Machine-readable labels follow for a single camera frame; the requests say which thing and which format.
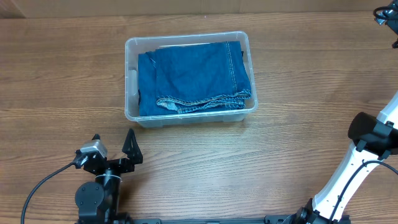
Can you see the clear plastic storage bin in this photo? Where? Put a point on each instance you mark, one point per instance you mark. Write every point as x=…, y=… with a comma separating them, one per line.
x=138, y=45

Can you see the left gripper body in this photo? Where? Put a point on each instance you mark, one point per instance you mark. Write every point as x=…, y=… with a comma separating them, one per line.
x=112, y=163

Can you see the blue denim jeans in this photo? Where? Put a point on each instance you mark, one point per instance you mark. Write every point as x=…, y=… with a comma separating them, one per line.
x=193, y=79

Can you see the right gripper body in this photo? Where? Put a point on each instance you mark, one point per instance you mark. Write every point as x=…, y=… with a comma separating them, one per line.
x=389, y=15

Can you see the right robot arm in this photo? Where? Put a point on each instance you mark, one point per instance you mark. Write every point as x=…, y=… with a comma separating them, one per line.
x=373, y=140

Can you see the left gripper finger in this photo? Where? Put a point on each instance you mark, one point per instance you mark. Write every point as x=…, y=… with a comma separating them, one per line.
x=131, y=148
x=96, y=137

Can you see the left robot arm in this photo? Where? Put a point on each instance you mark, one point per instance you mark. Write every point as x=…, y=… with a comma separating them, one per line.
x=98, y=201

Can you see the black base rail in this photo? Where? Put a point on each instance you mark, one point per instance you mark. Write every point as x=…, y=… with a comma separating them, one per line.
x=269, y=219

